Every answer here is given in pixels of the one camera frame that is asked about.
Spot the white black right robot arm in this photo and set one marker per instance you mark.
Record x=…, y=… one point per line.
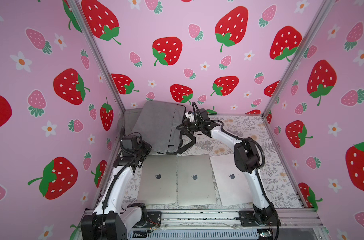
x=249, y=158

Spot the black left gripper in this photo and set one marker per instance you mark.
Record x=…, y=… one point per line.
x=147, y=148

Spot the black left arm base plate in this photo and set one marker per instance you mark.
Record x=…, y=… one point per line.
x=149, y=220

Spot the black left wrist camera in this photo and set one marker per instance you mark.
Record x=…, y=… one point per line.
x=131, y=143

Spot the dark grey laptop sleeve with handle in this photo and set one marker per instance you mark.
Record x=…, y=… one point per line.
x=157, y=124

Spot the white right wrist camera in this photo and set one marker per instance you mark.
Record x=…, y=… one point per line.
x=190, y=116

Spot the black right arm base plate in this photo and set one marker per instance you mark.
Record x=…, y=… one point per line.
x=256, y=219

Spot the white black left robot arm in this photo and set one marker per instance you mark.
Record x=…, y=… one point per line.
x=107, y=222

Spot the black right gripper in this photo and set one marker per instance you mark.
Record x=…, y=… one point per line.
x=188, y=127

